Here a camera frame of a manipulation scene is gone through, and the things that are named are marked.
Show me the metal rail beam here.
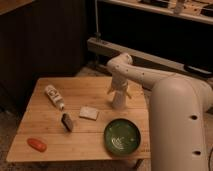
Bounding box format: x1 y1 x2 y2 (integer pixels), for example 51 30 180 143
87 37 213 78

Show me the orange oval object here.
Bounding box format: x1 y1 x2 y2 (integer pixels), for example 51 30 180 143
27 138 47 152

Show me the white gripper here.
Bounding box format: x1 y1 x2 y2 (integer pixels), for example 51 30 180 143
107 78 132 99

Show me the white labelled bottle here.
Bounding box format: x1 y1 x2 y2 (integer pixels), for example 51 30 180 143
45 85 65 110

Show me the background shelf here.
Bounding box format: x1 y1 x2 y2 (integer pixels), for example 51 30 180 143
101 0 213 25

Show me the dark eraser block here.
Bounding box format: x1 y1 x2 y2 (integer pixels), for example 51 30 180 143
61 113 73 132

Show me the vertical metal pole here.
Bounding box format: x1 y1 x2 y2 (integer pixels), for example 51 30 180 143
94 0 101 41

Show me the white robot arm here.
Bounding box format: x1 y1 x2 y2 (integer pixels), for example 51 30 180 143
107 53 213 171

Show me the green ceramic bowl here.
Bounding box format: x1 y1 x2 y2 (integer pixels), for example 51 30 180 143
103 118 141 156

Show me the wooden table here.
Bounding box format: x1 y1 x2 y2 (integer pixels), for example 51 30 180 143
7 77 150 162

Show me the white sponge pad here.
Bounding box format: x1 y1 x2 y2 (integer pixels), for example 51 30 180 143
79 106 99 120

